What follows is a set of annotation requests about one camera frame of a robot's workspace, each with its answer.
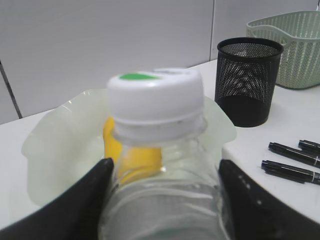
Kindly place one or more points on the black marker pen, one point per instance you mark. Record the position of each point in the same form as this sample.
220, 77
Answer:
291, 173
309, 146
295, 154

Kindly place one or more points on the black mesh pen holder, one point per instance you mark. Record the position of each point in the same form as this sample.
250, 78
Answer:
246, 75

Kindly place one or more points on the light green plastic basket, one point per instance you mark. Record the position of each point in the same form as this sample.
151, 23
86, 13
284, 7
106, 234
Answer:
299, 34

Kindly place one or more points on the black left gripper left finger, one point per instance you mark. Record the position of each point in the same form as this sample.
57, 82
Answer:
74, 215

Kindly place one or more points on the frosted green wavy plate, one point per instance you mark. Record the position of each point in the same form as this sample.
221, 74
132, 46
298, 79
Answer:
68, 141

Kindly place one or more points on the clear water bottle green label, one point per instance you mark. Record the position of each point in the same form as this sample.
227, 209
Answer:
165, 185

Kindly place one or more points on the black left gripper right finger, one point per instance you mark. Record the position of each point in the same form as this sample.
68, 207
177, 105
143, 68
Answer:
254, 214

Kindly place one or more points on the yellow mango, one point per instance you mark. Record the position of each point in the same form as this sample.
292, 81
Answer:
110, 140

